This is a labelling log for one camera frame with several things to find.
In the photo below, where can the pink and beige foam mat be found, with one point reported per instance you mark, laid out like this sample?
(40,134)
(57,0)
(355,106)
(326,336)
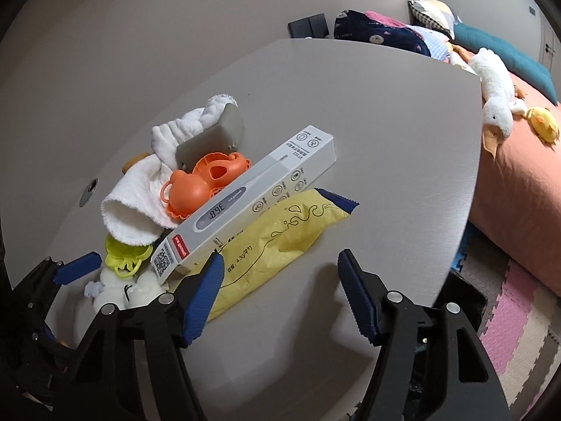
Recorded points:
(517,315)

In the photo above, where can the navy printed blanket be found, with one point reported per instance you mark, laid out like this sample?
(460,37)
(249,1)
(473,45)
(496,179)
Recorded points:
(363,26)

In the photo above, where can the yellow-green plastic toy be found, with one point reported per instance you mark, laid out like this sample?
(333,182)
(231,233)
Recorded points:
(122,250)

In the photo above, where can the white muslin cloth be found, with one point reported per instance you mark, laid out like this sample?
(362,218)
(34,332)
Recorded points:
(131,201)

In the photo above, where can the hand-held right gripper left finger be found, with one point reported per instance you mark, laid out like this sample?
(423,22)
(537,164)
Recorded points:
(202,305)

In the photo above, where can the white goose plush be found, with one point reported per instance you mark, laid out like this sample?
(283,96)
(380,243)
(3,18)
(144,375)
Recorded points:
(495,92)

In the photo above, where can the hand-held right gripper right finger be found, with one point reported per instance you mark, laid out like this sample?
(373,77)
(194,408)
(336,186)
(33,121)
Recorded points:
(360,300)

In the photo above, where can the light blue blanket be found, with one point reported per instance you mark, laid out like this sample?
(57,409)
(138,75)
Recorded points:
(434,41)

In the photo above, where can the orange plastic duck toy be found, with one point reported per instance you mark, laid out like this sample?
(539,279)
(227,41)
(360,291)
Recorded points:
(188,193)

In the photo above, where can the checked pillow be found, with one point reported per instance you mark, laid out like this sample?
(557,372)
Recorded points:
(431,13)

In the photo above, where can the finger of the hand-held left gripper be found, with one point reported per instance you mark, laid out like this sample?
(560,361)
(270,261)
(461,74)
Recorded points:
(76,268)

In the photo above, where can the pink blanket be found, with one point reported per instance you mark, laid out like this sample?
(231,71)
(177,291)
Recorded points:
(385,18)

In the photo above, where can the yellow duck plush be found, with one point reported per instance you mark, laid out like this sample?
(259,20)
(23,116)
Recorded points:
(543,120)

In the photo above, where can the yellow snack packet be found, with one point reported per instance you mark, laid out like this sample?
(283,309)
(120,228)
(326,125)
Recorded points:
(271,245)

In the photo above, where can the white thermometer box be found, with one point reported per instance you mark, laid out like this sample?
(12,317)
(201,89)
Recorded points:
(280,171)

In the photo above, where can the grey sponge block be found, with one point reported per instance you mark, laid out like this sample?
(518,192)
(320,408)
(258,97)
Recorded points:
(214,136)

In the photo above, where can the teal cushion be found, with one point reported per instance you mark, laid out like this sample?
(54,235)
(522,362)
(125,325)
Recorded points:
(495,46)

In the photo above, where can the white plush toy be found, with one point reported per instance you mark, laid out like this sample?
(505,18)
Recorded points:
(144,289)

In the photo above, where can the bed with orange sheet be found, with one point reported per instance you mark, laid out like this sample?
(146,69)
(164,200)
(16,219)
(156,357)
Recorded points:
(517,193)

